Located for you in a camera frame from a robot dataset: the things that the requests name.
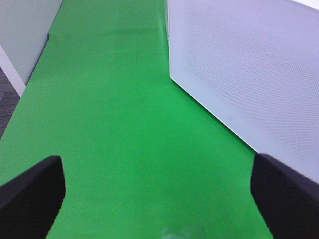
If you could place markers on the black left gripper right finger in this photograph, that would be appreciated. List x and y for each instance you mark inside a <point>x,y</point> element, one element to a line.
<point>287,200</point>

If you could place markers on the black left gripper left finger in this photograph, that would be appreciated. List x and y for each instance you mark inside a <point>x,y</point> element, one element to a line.
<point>30,202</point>

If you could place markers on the clear tape patch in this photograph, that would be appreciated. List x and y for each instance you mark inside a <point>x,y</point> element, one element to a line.
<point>184,232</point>

